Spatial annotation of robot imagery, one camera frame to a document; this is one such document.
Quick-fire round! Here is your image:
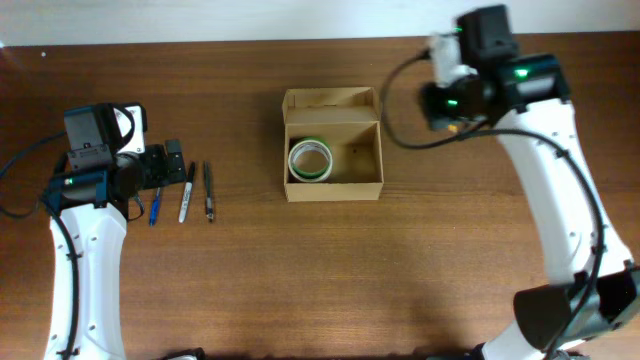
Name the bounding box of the green tape roll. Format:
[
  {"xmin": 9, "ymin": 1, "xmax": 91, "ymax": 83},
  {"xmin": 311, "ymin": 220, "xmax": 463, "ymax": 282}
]
[{"xmin": 288, "ymin": 136, "xmax": 335, "ymax": 184}]

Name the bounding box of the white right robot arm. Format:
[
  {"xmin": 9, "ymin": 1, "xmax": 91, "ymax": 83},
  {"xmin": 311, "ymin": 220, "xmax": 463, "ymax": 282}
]
[{"xmin": 421, "ymin": 5, "xmax": 639, "ymax": 359}]

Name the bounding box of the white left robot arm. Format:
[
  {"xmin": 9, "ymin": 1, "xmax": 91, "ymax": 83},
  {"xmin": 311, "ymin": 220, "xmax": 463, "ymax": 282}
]
[{"xmin": 41, "ymin": 102, "xmax": 189, "ymax": 359}]

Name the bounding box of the black white Sharpie marker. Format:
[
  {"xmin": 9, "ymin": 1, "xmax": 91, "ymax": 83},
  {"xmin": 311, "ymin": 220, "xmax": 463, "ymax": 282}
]
[{"xmin": 178, "ymin": 162, "xmax": 196, "ymax": 223}]

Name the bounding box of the blue gel pen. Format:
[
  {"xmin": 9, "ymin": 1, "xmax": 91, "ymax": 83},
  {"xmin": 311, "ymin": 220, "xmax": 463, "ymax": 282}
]
[{"xmin": 149, "ymin": 187, "xmax": 162, "ymax": 227}]

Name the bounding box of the black clear gel pen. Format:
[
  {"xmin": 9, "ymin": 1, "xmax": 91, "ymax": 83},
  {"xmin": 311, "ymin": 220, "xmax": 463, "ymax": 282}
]
[{"xmin": 203, "ymin": 161, "xmax": 215, "ymax": 223}]

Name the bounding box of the brown cardboard box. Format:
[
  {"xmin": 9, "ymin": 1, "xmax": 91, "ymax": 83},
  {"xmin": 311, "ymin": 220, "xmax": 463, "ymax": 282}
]
[{"xmin": 282, "ymin": 87, "xmax": 384, "ymax": 202}]

